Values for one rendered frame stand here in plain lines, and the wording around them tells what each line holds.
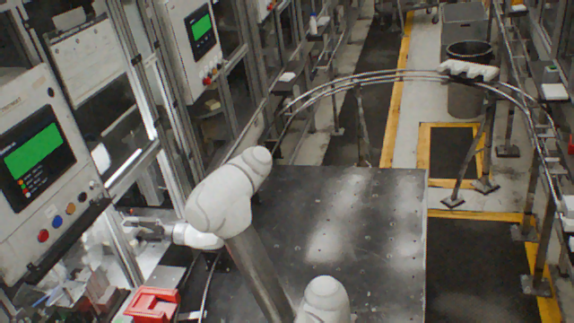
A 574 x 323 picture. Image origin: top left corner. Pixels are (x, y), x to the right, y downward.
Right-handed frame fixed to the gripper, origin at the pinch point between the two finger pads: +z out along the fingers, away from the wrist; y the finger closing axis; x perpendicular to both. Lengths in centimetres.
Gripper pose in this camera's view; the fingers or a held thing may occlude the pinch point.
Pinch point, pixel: (133, 228)
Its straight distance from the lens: 213.6
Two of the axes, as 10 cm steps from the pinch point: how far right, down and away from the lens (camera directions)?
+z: -9.6, -0.6, 2.6
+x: -2.5, 5.5, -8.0
